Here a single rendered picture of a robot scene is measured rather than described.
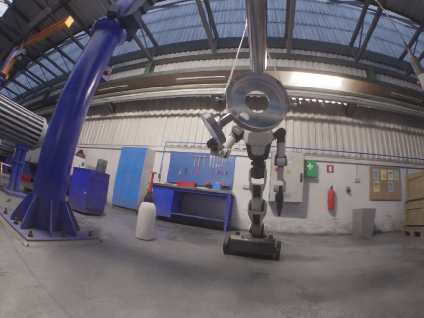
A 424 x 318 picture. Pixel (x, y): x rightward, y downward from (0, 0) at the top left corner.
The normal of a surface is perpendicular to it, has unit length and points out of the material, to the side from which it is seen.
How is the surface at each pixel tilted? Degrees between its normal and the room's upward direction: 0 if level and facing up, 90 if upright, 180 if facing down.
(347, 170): 90
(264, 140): 110
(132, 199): 90
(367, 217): 93
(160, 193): 90
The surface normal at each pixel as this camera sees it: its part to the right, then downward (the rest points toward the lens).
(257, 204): -0.36, 0.14
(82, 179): -0.22, -0.26
